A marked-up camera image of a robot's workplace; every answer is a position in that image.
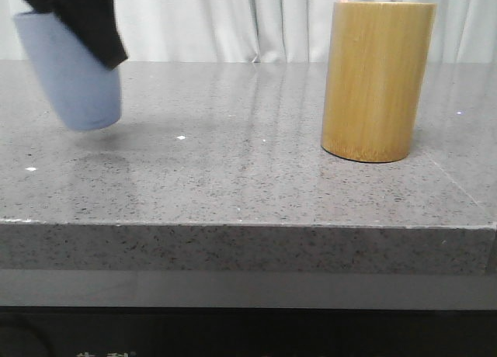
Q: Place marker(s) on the dark cabinet front panel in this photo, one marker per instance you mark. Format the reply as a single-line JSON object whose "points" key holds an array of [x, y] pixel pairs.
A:
{"points": [[107, 313]]}

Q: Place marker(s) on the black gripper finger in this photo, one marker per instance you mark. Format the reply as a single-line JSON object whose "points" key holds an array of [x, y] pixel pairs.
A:
{"points": [[93, 22]]}

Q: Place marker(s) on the bamboo cylinder holder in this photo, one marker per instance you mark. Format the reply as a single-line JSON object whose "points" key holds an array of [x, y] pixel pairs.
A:
{"points": [[376, 66]]}

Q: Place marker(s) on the blue plastic cup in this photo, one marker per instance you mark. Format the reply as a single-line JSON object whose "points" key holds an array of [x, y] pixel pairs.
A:
{"points": [[83, 93]]}

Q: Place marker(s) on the white pleated curtain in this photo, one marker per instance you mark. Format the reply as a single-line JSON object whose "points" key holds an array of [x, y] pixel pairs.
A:
{"points": [[266, 31]]}

